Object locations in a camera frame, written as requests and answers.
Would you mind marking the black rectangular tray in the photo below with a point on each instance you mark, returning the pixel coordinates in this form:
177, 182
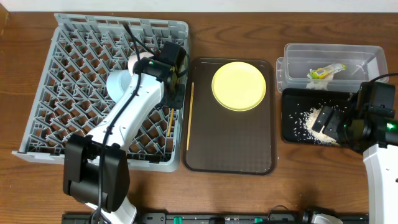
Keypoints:
334, 99

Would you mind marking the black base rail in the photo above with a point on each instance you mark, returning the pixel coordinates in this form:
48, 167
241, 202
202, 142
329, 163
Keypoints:
162, 218

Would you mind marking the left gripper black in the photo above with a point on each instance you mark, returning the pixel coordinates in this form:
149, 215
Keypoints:
174, 94

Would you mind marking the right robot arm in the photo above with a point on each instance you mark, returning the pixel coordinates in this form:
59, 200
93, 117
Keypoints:
369, 128

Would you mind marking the wooden chopstick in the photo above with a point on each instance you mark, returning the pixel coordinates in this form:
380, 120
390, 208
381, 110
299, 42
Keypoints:
171, 118
190, 115

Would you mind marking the white pink bowl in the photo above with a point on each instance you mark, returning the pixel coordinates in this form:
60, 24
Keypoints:
133, 60

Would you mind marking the clear plastic waste bin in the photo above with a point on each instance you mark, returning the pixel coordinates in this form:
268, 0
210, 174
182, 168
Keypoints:
363, 63

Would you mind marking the light blue saucer plate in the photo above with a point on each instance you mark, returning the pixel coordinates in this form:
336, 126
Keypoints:
117, 83

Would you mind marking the white paper scrap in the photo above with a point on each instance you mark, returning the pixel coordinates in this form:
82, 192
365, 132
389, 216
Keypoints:
317, 84

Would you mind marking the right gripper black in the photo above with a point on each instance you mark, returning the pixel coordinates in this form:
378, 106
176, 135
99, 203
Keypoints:
339, 127

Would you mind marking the yellow round plate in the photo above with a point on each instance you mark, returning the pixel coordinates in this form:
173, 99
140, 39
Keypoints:
238, 86

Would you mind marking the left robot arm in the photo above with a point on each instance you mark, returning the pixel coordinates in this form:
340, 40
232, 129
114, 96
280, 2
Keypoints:
96, 172

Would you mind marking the spilled rice pile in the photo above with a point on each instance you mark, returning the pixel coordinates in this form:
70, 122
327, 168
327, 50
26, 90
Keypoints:
299, 126

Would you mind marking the grey plastic dish rack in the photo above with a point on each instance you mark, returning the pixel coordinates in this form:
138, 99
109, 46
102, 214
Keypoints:
71, 96

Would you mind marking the green snack wrapper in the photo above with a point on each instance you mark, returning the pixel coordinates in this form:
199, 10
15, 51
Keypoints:
322, 73

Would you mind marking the dark brown serving tray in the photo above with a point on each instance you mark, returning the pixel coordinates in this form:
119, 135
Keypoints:
225, 141

